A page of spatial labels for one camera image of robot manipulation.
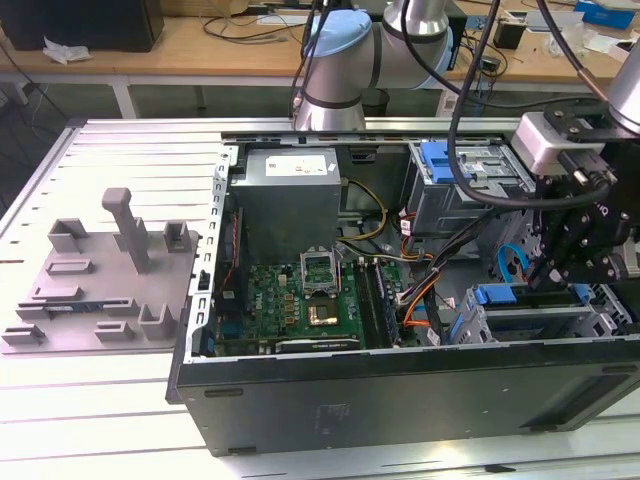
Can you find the grey parts rack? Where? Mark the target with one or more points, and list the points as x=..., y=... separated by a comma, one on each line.
x=110, y=280

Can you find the blue plastic drive latch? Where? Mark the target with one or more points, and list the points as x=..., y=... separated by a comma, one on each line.
x=435, y=170

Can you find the metal disk bay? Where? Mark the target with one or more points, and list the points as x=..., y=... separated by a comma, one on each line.
x=525, y=322

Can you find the clear plastic bag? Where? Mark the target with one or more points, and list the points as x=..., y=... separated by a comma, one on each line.
x=575, y=42

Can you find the large black computer tower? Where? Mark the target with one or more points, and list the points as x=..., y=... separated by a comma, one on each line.
x=75, y=25

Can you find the blue cardboard box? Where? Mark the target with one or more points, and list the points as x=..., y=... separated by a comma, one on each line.
x=605, y=12

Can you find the green motherboard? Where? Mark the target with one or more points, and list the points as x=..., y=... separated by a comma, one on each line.
x=270, y=300

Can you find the RAM stick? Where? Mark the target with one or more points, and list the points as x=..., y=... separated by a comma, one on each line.
x=65, y=307
x=387, y=312

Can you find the wooden desk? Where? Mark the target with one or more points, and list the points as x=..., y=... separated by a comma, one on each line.
x=175, y=55

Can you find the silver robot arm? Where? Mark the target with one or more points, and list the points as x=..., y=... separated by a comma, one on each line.
x=350, y=50

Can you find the CPU socket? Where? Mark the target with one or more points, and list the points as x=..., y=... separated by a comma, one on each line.
x=322, y=312

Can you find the black speaker box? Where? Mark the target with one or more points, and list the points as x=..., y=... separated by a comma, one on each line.
x=459, y=25

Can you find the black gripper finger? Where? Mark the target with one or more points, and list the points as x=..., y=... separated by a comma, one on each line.
x=595, y=250

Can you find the black RAM slot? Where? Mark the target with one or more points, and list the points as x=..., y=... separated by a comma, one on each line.
x=367, y=305

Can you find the white tray black insert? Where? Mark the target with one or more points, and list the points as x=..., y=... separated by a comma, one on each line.
x=600, y=44

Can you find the metal optical drive cage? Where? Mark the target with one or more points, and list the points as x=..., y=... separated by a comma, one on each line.
x=435, y=210

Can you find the crumpled white plastic bag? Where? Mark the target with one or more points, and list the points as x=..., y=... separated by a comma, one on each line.
x=65, y=50

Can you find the grey power supply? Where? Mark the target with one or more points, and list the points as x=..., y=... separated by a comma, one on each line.
x=285, y=210

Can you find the black graphics card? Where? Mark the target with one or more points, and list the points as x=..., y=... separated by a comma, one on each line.
x=315, y=345

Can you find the small black box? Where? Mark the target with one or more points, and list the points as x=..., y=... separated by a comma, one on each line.
x=509, y=35

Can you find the black PC case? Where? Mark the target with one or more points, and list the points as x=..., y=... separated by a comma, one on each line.
x=350, y=400

